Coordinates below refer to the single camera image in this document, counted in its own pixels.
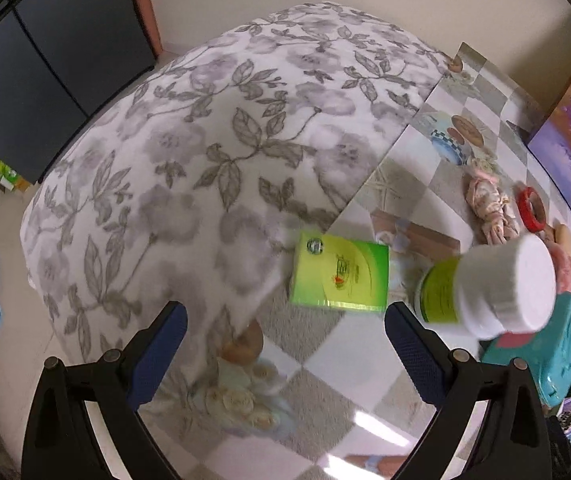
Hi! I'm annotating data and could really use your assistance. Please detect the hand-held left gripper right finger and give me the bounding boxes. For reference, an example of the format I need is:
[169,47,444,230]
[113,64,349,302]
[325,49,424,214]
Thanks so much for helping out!
[384,302,552,480]

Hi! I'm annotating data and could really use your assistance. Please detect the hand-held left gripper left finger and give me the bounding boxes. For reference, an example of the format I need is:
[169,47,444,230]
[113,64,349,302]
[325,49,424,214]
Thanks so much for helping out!
[20,301,189,480]

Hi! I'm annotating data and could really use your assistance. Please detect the green tissue packet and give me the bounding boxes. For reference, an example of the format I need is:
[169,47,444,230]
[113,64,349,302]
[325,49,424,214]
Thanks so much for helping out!
[288,231,390,313]

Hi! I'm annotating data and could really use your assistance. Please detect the checkered printed table cover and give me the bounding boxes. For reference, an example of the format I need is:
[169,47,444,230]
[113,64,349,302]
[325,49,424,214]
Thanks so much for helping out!
[138,42,571,480]

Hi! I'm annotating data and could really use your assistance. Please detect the white pill bottle green label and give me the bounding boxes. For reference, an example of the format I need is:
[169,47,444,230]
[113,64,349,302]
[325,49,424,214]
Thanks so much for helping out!
[414,234,557,341]

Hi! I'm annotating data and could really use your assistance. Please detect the teal plastic box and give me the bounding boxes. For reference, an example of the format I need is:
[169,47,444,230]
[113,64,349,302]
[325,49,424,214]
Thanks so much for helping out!
[480,292,571,408]

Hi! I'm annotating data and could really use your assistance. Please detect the pink knotted fabric scrunchie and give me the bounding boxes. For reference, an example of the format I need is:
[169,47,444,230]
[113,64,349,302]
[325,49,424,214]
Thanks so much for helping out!
[467,170,521,246]

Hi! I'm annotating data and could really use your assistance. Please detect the red tape roll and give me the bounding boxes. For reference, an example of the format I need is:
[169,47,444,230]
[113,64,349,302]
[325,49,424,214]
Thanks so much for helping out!
[517,186,549,232]

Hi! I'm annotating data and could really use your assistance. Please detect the grey floral tablecloth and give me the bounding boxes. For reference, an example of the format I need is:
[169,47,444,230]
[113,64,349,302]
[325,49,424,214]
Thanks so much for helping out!
[20,2,455,401]

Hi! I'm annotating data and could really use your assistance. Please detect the dark cabinet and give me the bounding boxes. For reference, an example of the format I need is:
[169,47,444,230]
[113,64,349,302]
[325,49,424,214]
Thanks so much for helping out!
[0,0,156,186]

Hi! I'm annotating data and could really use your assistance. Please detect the brown wooden door frame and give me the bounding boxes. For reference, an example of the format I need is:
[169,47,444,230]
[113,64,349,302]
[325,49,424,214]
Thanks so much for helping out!
[120,0,166,58]

